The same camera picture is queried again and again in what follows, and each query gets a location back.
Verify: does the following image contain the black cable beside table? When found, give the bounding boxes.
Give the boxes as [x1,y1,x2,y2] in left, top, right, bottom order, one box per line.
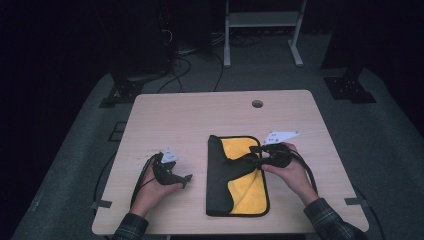
[93,151,118,205]

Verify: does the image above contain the person's right hand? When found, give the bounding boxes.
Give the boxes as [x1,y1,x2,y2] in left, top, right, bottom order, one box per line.
[261,142,320,206]

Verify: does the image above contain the black stand base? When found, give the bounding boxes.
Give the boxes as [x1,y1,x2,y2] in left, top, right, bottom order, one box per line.
[98,70,168,109]
[320,65,378,105]

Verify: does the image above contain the grey tape strip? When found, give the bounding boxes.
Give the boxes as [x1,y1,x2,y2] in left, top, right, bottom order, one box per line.
[91,199,113,210]
[344,196,370,207]

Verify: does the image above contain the tangle of floor cables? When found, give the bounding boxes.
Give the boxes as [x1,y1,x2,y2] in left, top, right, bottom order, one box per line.
[211,30,265,48]

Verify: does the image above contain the dark floor outlet plate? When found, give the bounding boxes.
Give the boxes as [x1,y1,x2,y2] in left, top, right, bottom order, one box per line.
[107,121,128,143]

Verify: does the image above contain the person's left hand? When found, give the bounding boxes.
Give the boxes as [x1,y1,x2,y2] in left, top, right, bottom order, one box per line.
[129,162,184,218]

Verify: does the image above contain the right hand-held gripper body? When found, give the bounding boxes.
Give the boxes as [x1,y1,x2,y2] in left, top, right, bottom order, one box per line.
[261,130,301,169]

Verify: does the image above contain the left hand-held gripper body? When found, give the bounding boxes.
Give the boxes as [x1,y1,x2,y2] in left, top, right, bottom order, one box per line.
[152,147,184,186]

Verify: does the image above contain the black floor cable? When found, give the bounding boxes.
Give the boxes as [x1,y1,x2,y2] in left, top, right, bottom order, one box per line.
[156,55,193,95]
[212,52,225,93]

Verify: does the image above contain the white metal stand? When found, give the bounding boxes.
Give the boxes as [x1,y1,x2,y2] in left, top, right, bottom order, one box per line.
[223,0,308,69]

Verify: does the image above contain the left hand-held gripper black cable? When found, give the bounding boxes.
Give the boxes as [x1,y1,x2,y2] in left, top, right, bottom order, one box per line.
[129,152,162,208]

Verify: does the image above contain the yellow and dark grey cloth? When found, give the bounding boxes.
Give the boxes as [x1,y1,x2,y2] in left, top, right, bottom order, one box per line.
[205,134,271,218]

